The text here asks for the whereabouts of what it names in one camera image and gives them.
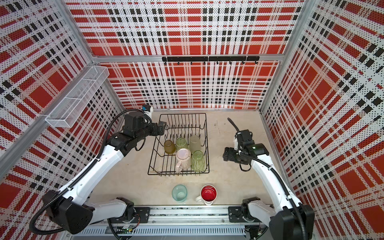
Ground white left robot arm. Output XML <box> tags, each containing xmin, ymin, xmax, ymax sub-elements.
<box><xmin>29</xmin><ymin>109</ymin><xmax>167</xmax><ymax>235</ymax></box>

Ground white wire wall basket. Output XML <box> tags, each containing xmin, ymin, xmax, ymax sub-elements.
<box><xmin>46</xmin><ymin>66</ymin><xmax>109</xmax><ymax>128</ymax></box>

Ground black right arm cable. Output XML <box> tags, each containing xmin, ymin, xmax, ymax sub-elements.
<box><xmin>227</xmin><ymin>117</ymin><xmax>308</xmax><ymax>240</ymax></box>

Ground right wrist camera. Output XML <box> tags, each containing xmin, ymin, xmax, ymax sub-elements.
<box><xmin>235</xmin><ymin>130</ymin><xmax>255</xmax><ymax>149</ymax></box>

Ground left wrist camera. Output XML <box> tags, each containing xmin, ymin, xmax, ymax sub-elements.
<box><xmin>142</xmin><ymin>104</ymin><xmax>154</xmax><ymax>119</ymax></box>

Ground black wire dish rack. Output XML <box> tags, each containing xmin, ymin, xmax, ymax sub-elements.
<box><xmin>148</xmin><ymin>113</ymin><xmax>210</xmax><ymax>176</ymax></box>

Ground teal glass cup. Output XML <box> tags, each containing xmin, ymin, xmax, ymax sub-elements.
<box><xmin>172</xmin><ymin>185</ymin><xmax>188</xmax><ymax>203</ymax></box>

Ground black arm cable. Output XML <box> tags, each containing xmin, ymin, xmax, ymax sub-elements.
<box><xmin>227</xmin><ymin>117</ymin><xmax>308</xmax><ymax>240</ymax></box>
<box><xmin>28</xmin><ymin>108</ymin><xmax>152</xmax><ymax>235</ymax></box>

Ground pale green frosted glass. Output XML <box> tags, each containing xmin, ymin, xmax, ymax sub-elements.
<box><xmin>189</xmin><ymin>135</ymin><xmax>201</xmax><ymax>154</ymax></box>

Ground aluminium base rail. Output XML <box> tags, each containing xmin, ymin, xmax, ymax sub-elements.
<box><xmin>68</xmin><ymin>205</ymin><xmax>310</xmax><ymax>240</ymax></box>

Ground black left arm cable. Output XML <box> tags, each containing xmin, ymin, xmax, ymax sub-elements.
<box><xmin>28</xmin><ymin>108</ymin><xmax>152</xmax><ymax>235</ymax></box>

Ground amber textured glass cup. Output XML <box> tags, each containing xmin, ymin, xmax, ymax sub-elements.
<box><xmin>164</xmin><ymin>140</ymin><xmax>176</xmax><ymax>155</ymax></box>

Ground black wall hook rail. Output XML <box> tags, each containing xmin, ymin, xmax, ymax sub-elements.
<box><xmin>162</xmin><ymin>56</ymin><xmax>260</xmax><ymax>64</ymax></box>

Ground green ribbed glass cup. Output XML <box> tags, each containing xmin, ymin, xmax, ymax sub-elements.
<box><xmin>175</xmin><ymin>138</ymin><xmax>189</xmax><ymax>151</ymax></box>

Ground lavender ceramic mug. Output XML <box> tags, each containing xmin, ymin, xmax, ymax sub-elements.
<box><xmin>175</xmin><ymin>149</ymin><xmax>192</xmax><ymax>174</ymax></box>

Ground red interior white mug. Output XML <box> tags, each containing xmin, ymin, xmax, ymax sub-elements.
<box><xmin>196</xmin><ymin>185</ymin><xmax>218</xmax><ymax>206</ymax></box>

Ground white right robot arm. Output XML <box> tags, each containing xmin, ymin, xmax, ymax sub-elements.
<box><xmin>223</xmin><ymin>130</ymin><xmax>315</xmax><ymax>240</ymax></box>

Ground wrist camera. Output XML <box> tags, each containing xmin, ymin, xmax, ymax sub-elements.
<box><xmin>142</xmin><ymin>104</ymin><xmax>154</xmax><ymax>119</ymax></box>
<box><xmin>235</xmin><ymin>130</ymin><xmax>255</xmax><ymax>149</ymax></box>

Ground clear green glass tumbler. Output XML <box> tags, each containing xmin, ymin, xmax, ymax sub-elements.
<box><xmin>192</xmin><ymin>150</ymin><xmax>206</xmax><ymax>173</ymax></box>

